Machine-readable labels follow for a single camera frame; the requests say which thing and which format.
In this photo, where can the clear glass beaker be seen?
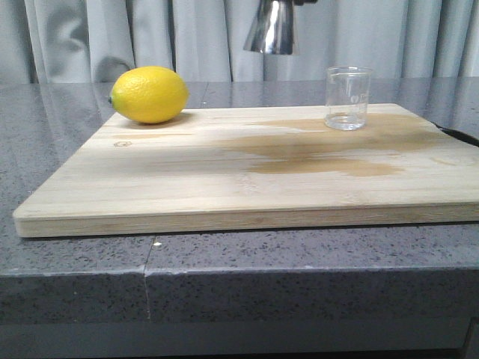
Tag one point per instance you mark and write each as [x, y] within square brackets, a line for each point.
[347, 97]

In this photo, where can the steel double jigger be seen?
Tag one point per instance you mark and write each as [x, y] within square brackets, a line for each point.
[273, 29]

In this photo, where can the wooden cutting board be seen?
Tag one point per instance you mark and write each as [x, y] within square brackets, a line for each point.
[246, 168]

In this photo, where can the yellow lemon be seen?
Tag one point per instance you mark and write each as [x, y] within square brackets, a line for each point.
[150, 94]

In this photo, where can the grey curtain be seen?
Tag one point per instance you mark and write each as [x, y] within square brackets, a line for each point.
[96, 41]

